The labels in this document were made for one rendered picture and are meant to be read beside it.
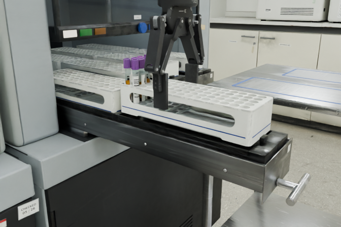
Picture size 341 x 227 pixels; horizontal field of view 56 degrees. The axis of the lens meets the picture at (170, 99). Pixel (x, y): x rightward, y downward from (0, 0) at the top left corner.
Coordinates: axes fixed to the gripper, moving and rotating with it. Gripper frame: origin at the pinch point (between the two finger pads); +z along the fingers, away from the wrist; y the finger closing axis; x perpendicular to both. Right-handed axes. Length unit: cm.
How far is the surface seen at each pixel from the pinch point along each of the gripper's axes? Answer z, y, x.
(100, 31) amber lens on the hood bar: -10.3, 4.7, 27.0
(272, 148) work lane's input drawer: 6.0, -2.3, -21.0
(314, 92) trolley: 5.6, 37.8, -17.9
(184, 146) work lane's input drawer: 7.8, -6.7, -6.5
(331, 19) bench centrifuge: -6, 230, 17
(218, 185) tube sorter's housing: 59, 61, 21
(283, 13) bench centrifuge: -9, 230, 54
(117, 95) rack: 2.2, -3.6, 13.5
